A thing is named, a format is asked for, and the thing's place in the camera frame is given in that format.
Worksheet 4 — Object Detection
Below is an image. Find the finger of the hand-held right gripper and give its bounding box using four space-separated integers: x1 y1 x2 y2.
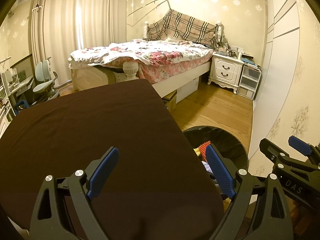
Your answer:
287 135 320 165
259 137 320 178

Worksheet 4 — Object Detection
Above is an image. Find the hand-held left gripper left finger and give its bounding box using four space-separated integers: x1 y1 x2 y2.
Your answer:
29 146 120 240

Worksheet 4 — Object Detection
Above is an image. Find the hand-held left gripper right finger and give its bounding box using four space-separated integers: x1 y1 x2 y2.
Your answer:
205 144 293 240

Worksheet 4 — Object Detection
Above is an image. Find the purple wrapper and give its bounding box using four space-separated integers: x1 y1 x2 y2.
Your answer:
201 161 213 174

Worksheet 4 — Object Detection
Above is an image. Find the round bin with black bag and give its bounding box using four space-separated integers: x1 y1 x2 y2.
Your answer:
182 125 249 205

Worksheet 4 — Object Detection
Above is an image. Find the red foam fruit net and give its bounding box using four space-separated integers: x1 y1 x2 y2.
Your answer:
199 141 213 155

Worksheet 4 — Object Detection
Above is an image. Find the clear plastic drawer unit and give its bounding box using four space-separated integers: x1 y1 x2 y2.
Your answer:
236 65 262 100

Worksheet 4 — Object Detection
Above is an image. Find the white two-drawer nightstand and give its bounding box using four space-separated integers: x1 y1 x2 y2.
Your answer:
207 53 245 95

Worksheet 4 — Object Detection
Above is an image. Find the cardboard box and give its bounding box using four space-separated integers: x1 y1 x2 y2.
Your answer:
162 91 178 112

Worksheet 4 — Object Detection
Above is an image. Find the stack of blue books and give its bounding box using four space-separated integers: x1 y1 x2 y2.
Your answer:
241 54 262 68

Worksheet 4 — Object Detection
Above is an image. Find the white storage box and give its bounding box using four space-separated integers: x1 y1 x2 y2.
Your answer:
175 77 200 104

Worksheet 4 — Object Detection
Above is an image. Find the white wardrobe with grey lines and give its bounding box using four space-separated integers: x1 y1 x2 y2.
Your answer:
247 0 300 157

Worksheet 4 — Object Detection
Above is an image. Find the nightstand clutter pile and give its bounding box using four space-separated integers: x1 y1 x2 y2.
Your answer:
214 34 255 58

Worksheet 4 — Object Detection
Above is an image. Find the bed with floral quilt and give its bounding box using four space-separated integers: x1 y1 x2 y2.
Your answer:
67 20 224 105

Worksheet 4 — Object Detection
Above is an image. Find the grey office chair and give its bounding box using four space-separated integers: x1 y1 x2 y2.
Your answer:
32 57 60 103

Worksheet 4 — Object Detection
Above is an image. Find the blue stool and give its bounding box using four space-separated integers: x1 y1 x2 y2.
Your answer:
14 100 29 113

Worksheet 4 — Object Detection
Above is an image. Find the pink floral bed sheet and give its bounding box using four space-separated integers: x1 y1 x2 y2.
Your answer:
139 52 213 83

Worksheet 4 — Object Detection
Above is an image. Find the white study desk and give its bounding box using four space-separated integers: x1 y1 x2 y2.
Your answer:
0 70 34 110

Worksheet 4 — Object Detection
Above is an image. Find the white floral quilt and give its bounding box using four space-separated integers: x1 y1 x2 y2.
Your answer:
69 39 213 67

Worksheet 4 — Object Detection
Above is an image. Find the beige plaid blanket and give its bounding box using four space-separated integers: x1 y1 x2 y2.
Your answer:
146 9 218 42

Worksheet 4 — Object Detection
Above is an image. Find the cream pleated curtain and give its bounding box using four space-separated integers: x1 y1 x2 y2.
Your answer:
80 0 130 49
31 0 82 68

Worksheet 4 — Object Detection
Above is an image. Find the thin metal canopy rod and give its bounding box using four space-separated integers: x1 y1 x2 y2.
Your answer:
125 0 173 27

